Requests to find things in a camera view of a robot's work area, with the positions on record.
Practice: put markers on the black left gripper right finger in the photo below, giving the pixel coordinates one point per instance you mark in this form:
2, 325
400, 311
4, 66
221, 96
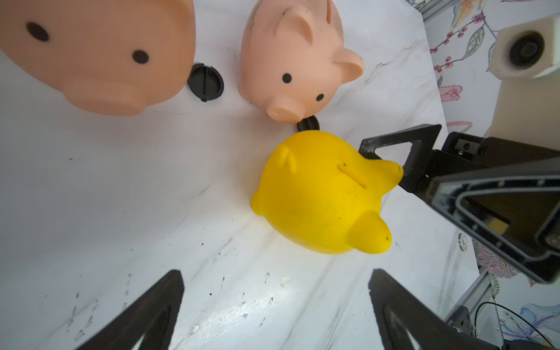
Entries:
402, 318

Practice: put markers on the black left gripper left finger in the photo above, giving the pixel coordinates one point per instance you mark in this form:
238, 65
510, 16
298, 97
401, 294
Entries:
149, 322

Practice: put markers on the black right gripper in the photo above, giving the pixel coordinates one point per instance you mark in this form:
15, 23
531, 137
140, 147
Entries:
504, 194

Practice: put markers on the white round table sticker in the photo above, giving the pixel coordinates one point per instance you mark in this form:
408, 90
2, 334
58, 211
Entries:
463, 242

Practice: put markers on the yellow piggy bank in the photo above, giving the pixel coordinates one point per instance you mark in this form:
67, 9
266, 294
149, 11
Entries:
320, 193

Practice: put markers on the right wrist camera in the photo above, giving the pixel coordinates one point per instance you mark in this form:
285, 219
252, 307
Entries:
526, 60

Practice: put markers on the black piggy bank stopper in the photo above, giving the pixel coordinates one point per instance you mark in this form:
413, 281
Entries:
205, 82
308, 124

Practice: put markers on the pink piggy bank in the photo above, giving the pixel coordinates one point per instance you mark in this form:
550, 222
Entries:
293, 58
107, 57

